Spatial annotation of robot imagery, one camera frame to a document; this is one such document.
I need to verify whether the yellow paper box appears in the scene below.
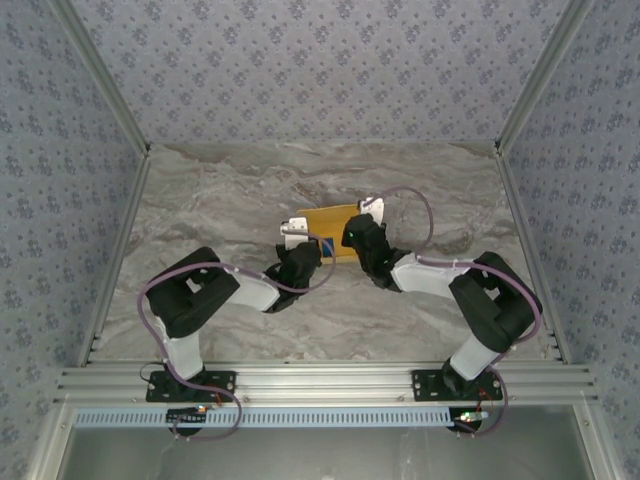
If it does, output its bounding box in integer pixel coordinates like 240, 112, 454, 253
296, 203, 359, 265

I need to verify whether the grey metal sheet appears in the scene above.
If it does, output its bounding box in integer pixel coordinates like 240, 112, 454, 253
29, 403, 619, 480

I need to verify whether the small black controller board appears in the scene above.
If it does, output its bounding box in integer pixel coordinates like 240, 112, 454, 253
449, 409, 490, 432
166, 404, 210, 427

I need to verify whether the long aluminium mounting rail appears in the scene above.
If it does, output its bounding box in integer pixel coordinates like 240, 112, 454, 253
53, 363, 600, 405

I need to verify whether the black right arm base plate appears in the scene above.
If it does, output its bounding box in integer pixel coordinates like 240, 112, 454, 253
410, 368, 504, 403

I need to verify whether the slotted grey cable duct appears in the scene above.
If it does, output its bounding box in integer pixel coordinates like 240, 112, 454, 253
73, 406, 464, 430

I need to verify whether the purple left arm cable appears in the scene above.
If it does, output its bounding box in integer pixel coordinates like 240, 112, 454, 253
137, 227, 337, 442

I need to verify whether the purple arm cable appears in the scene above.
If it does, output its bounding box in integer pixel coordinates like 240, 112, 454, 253
137, 227, 337, 442
362, 185, 545, 437

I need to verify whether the aluminium side rail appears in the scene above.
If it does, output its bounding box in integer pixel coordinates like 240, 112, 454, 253
494, 149, 571, 364
77, 149, 154, 369

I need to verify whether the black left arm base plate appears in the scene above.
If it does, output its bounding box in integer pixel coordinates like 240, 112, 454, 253
145, 368, 237, 403

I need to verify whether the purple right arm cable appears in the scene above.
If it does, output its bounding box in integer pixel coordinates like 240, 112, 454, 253
362, 185, 545, 437

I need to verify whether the aluminium corner post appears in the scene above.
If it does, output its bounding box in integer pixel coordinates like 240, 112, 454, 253
49, 0, 152, 157
493, 0, 596, 157

